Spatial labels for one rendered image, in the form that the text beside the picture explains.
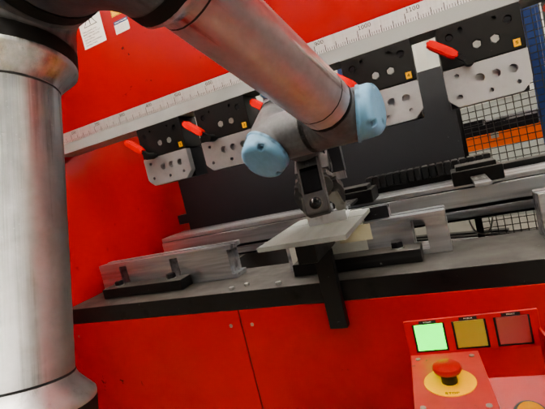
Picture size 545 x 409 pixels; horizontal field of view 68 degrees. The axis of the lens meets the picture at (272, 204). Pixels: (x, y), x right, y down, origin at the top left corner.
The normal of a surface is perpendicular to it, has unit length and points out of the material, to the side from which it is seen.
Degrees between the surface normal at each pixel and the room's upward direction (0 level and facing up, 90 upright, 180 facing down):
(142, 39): 90
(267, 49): 130
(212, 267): 90
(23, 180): 88
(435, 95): 90
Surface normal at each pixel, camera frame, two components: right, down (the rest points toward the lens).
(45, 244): 0.89, -0.14
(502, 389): -0.36, -0.71
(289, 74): 0.56, 0.59
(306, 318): -0.38, 0.17
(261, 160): -0.28, 0.76
